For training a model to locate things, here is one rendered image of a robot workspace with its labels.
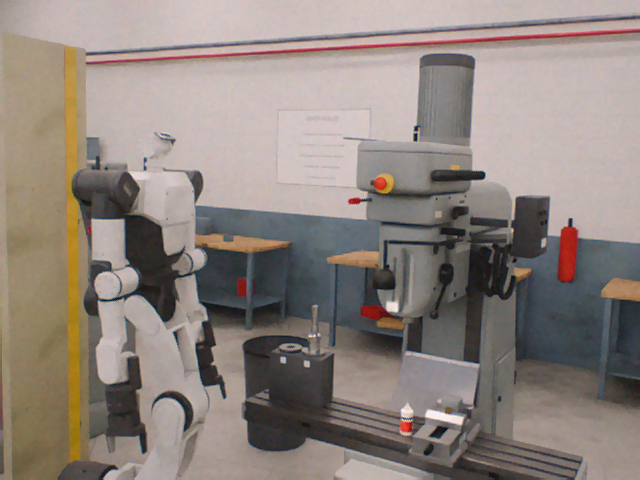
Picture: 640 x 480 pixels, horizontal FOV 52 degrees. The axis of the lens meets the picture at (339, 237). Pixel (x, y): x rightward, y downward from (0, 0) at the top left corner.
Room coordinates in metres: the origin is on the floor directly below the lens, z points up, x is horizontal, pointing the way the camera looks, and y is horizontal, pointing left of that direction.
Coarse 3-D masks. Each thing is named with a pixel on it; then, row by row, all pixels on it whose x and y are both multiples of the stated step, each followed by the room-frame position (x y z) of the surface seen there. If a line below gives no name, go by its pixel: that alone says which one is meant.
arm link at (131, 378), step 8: (128, 352) 1.92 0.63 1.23; (120, 360) 1.85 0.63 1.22; (128, 360) 1.85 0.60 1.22; (136, 360) 1.85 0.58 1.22; (128, 368) 1.85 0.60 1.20; (136, 368) 1.85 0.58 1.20; (128, 376) 1.86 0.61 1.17; (136, 376) 1.84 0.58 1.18; (112, 384) 1.84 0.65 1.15; (120, 384) 1.84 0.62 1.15; (128, 384) 1.85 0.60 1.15; (136, 384) 1.84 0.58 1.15; (112, 392) 1.83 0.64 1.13; (120, 392) 1.83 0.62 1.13; (128, 392) 1.84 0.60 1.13
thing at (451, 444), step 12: (468, 408) 2.13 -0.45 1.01; (468, 420) 2.11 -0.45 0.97; (420, 432) 2.00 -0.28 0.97; (432, 432) 2.01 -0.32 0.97; (444, 432) 2.03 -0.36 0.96; (456, 432) 2.01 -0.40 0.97; (468, 432) 2.11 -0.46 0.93; (420, 444) 1.96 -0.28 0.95; (432, 444) 1.94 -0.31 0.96; (444, 444) 1.93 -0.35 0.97; (456, 444) 1.98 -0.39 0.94; (468, 444) 2.07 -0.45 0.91; (420, 456) 1.96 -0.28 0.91; (432, 456) 1.94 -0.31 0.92; (444, 456) 1.92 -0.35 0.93; (456, 456) 1.96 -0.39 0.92
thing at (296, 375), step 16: (272, 352) 2.42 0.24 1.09; (288, 352) 2.41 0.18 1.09; (304, 352) 2.39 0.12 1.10; (320, 352) 2.40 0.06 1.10; (272, 368) 2.42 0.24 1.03; (288, 368) 2.39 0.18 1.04; (304, 368) 2.37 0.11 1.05; (320, 368) 2.34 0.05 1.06; (272, 384) 2.42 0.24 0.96; (288, 384) 2.39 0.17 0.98; (304, 384) 2.37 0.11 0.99; (320, 384) 2.34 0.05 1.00; (288, 400) 2.39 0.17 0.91; (304, 400) 2.37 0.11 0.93; (320, 400) 2.34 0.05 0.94
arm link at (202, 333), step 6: (192, 324) 2.28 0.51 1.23; (198, 324) 2.29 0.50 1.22; (204, 324) 2.27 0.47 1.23; (210, 324) 2.28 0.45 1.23; (192, 330) 2.23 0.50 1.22; (198, 330) 2.26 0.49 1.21; (204, 330) 2.27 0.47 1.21; (210, 330) 2.27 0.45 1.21; (198, 336) 2.25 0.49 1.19; (204, 336) 2.28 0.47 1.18; (210, 336) 2.27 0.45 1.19; (198, 342) 2.27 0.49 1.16; (204, 342) 2.28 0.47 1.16; (210, 342) 2.27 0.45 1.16; (198, 348) 2.26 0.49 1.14; (204, 348) 2.26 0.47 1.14; (210, 348) 2.29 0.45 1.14; (198, 354) 2.25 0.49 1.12
